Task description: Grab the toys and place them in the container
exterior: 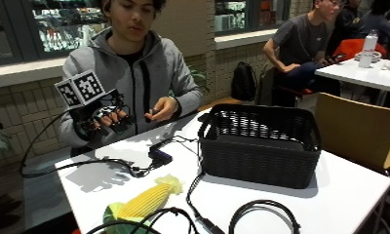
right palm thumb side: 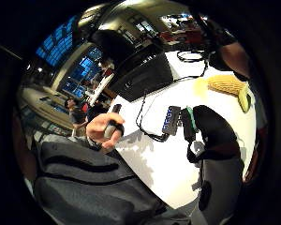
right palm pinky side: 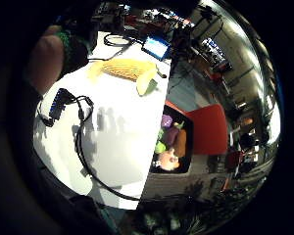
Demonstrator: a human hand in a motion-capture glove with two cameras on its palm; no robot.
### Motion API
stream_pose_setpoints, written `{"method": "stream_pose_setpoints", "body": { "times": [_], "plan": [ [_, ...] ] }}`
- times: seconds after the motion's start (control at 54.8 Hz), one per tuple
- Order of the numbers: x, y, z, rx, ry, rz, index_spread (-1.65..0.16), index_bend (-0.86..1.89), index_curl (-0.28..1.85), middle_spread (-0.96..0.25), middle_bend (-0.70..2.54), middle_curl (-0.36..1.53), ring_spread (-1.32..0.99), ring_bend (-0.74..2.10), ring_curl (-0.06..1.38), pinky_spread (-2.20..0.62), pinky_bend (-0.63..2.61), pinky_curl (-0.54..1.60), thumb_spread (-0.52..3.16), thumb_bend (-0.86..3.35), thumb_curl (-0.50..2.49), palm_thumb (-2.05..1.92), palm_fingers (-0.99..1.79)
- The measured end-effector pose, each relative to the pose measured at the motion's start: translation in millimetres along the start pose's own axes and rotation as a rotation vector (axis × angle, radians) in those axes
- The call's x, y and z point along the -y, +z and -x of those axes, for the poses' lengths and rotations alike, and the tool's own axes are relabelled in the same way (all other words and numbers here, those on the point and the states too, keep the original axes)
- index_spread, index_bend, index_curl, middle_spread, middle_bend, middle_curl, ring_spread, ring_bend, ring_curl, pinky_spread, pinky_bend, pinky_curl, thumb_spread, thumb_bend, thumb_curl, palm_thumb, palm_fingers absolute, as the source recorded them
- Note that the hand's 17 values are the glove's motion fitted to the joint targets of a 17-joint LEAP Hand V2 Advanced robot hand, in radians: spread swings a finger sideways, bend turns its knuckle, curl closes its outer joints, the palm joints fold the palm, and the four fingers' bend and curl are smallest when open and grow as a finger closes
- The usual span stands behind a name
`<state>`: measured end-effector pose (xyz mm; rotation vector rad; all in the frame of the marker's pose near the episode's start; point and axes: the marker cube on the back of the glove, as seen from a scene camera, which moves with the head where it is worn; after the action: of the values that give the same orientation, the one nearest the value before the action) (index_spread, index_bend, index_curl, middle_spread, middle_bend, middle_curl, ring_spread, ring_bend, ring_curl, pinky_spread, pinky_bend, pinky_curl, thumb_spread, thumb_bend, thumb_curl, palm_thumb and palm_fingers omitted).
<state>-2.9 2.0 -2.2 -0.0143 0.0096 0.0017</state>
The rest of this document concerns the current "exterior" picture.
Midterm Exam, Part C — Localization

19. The curved black cable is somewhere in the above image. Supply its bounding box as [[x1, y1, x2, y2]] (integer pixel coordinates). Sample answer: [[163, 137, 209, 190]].
[[84, 207, 201, 234]]

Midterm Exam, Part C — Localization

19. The white side table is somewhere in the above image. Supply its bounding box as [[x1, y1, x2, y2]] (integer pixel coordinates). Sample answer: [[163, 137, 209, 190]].
[[314, 58, 390, 96]]

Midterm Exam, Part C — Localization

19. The thin black cable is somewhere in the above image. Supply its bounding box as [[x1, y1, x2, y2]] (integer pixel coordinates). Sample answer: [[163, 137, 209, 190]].
[[153, 135, 201, 157]]

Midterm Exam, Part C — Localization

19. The black cable adapter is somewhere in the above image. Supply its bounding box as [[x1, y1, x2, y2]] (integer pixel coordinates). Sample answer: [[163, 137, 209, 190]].
[[147, 147, 176, 169]]

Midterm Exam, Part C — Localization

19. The red stool seat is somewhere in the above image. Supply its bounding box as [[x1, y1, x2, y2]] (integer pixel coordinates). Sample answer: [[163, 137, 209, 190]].
[[276, 85, 316, 98]]

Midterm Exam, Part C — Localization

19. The wooden chair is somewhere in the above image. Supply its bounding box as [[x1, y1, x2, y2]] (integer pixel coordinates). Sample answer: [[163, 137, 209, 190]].
[[313, 92, 390, 175]]

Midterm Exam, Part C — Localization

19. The white water bottle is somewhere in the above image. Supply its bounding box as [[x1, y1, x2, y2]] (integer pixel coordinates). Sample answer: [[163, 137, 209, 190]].
[[358, 29, 379, 69]]

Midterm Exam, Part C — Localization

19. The black cable with plug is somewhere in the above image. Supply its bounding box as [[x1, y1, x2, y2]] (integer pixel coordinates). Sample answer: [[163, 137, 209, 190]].
[[185, 171, 227, 234]]

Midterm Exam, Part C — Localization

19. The looped black cable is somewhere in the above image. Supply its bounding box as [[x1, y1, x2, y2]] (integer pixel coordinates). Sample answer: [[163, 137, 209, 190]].
[[228, 199, 302, 234]]

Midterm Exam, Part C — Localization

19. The white bowl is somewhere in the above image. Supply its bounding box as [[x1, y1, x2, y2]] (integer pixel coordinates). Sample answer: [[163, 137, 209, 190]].
[[354, 51, 383, 63]]

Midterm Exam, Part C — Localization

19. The black backpack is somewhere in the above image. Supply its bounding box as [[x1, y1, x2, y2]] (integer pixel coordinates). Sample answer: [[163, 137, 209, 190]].
[[231, 60, 258, 102]]

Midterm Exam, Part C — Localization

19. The the person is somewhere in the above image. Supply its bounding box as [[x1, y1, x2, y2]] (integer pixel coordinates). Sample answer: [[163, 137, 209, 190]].
[[58, 0, 204, 154]]

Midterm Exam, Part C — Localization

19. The black glove cable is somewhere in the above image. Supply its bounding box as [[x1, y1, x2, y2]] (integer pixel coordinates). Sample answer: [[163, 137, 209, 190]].
[[21, 109, 155, 179]]

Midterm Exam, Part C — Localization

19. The yellow toy corn cob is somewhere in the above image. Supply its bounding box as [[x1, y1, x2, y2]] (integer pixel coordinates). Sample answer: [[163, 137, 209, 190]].
[[102, 174, 185, 229]]

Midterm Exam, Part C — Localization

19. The white marker cube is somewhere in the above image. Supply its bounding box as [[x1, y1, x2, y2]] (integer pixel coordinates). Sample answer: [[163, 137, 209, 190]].
[[54, 69, 107, 110]]

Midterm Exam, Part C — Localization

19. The green leafy plant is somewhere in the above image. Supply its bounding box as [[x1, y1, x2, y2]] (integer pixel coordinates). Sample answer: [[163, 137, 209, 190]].
[[188, 65, 211, 93]]

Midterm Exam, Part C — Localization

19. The black woven basket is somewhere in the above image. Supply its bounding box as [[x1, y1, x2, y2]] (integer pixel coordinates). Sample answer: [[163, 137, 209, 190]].
[[197, 103, 322, 190]]

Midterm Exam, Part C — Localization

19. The red chair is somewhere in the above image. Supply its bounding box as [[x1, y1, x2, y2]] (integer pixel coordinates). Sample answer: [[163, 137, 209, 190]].
[[332, 38, 389, 62]]

